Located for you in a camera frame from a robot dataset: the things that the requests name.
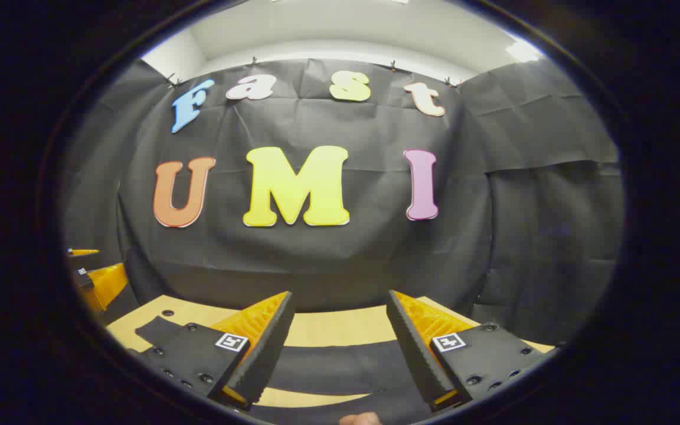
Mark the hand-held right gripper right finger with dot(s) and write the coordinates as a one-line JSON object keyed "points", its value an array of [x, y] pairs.
{"points": [[414, 354]]}

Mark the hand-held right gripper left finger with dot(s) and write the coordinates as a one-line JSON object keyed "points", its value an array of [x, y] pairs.
{"points": [[266, 354]]}

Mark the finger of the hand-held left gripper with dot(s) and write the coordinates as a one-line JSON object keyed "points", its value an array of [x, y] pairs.
{"points": [[83, 252], [107, 286]]}

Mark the black jeans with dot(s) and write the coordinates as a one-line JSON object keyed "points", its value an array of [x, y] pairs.
{"points": [[340, 366]]}

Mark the black backdrop cloth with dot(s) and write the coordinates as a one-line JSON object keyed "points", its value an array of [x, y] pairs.
{"points": [[328, 260]]}

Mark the ceiling light panel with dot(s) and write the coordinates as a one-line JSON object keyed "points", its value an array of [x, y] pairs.
{"points": [[523, 51]]}

